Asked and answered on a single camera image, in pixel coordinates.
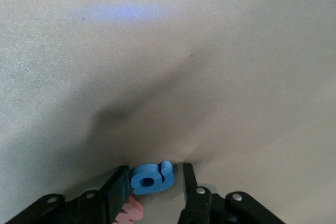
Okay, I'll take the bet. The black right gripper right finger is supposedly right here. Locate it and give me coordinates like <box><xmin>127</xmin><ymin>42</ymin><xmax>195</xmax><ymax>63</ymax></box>
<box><xmin>178</xmin><ymin>163</ymin><xmax>212</xmax><ymax>224</ymax></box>

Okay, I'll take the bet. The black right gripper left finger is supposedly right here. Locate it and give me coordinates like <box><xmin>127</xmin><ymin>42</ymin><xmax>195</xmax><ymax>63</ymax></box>
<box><xmin>76</xmin><ymin>165</ymin><xmax>131</xmax><ymax>224</ymax></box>

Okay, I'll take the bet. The pink foam letter w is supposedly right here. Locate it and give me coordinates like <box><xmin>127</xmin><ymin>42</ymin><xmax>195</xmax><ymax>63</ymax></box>
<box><xmin>112</xmin><ymin>195</ymin><xmax>144</xmax><ymax>224</ymax></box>

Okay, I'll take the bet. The blue foam letter a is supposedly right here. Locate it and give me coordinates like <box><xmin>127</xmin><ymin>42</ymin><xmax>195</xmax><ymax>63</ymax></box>
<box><xmin>130</xmin><ymin>160</ymin><xmax>174</xmax><ymax>195</ymax></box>

